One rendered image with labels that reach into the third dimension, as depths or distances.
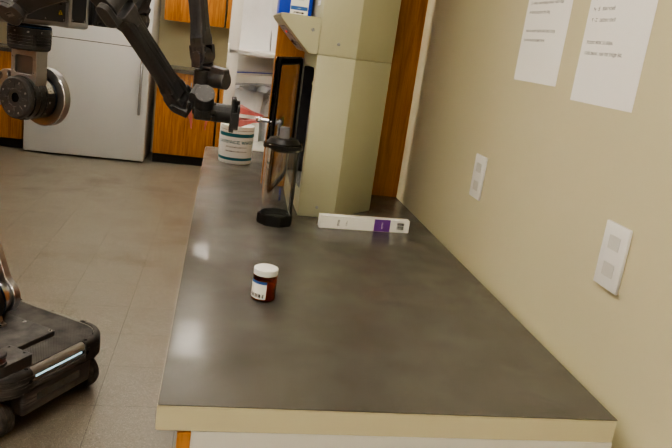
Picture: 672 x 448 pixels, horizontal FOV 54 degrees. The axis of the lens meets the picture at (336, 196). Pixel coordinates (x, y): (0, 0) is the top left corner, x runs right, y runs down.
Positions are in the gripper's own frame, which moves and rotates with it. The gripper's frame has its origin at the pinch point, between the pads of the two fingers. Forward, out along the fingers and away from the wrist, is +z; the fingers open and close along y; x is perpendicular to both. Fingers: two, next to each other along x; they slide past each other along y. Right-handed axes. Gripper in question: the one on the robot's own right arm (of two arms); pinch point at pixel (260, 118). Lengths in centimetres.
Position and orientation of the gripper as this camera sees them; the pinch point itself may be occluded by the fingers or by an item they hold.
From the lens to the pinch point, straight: 203.4
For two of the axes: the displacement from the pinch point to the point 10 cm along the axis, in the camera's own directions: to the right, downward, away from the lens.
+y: 1.5, -9.6, -2.3
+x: -1.7, -2.5, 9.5
